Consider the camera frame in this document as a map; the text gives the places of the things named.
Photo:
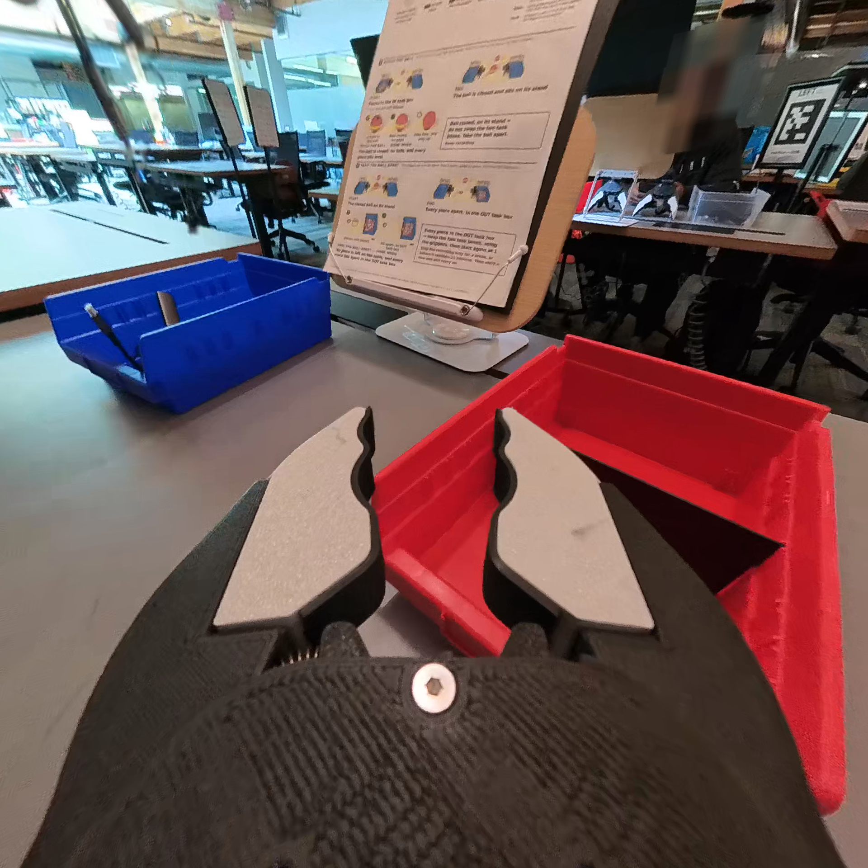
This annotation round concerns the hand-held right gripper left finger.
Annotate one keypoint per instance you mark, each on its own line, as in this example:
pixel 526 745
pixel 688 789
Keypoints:
pixel 305 536

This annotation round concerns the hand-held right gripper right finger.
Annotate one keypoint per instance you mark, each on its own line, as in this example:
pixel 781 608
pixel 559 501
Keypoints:
pixel 563 536

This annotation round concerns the blue plastic bin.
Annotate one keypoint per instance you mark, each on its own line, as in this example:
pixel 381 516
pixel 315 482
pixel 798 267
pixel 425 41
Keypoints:
pixel 224 359

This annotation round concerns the red plastic bin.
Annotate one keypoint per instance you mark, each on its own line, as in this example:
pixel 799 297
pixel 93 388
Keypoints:
pixel 678 420

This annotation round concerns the grey flat metal adapter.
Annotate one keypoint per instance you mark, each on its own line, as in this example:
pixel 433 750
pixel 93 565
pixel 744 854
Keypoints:
pixel 167 310

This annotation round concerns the black office chair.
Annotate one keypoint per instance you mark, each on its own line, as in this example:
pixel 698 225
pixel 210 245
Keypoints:
pixel 288 190

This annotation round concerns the white table wooden edge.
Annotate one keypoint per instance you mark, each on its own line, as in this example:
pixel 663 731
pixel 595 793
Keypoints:
pixel 102 251

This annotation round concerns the grey table wooden edge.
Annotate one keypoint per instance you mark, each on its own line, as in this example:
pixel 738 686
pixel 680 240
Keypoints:
pixel 746 237

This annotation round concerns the clear plastic container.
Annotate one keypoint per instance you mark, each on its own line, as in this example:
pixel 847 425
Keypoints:
pixel 729 207

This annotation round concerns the printed instruction sheet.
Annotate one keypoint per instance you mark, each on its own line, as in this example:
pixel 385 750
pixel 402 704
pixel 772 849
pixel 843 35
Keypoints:
pixel 461 135

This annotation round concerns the board on black pole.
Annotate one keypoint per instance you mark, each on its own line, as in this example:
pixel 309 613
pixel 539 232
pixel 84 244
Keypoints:
pixel 224 112
pixel 261 116

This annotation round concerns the black white tag sign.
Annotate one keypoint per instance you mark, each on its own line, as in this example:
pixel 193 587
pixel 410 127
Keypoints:
pixel 803 125

